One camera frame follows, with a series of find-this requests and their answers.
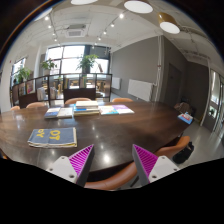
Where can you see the colourful magazine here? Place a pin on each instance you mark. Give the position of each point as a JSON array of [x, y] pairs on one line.
[[107, 110]]

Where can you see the potted plant far left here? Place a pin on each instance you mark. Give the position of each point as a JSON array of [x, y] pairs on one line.
[[22, 74]]

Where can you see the purple pink magazine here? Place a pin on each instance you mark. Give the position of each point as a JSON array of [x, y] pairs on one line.
[[122, 109]]

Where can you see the stack of books centre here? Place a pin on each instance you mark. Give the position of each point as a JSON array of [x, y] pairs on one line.
[[86, 107]]

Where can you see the brown armchair by wall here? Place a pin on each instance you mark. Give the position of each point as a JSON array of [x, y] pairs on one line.
[[184, 107]]

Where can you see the blue cover book left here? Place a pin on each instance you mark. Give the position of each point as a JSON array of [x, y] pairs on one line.
[[52, 113]]

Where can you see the white wall radiator large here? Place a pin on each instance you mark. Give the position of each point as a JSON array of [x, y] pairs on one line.
[[140, 89]]

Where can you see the folded blue yellow towel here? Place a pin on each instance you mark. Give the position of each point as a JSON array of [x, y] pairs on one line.
[[50, 138]]

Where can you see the round gold ceiling lamp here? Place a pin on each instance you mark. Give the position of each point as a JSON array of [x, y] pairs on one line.
[[167, 23]]

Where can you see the far orange chair left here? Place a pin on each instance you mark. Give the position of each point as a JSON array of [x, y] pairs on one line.
[[36, 104]]

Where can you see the far orange chair centre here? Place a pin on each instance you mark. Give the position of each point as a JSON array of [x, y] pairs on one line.
[[75, 100]]

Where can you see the round ceiling lamp centre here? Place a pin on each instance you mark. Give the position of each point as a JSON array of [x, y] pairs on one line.
[[138, 6]]

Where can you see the near orange leather chair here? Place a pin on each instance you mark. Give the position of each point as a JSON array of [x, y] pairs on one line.
[[130, 171]]

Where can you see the potted plant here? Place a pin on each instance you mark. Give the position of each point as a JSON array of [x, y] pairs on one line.
[[22, 74], [48, 64], [86, 63]]

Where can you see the far orange chair leftmost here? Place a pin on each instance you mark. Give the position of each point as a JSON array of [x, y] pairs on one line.
[[15, 108]]

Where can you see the ceiling air conditioner unit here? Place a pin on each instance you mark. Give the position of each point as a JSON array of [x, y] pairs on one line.
[[75, 30]]

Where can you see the dark shelving partition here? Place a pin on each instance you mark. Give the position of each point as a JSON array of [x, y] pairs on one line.
[[59, 88]]

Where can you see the potted plant centre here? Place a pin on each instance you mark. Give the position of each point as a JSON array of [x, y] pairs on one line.
[[86, 63]]

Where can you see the round ceiling lamp left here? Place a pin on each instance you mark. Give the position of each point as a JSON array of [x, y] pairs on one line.
[[82, 2]]

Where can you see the white wall radiator small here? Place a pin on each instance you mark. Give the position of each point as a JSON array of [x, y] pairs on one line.
[[116, 82]]

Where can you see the far orange chair right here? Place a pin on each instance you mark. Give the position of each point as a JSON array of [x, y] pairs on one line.
[[122, 100]]

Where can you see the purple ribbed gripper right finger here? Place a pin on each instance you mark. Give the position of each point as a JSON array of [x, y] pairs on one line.
[[150, 167]]

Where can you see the white cover book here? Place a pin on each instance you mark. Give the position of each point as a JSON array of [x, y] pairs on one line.
[[65, 113]]

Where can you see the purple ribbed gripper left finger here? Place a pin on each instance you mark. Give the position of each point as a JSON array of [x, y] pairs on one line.
[[74, 168]]

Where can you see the blue book table edge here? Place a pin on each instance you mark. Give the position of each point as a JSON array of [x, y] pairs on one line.
[[186, 118]]

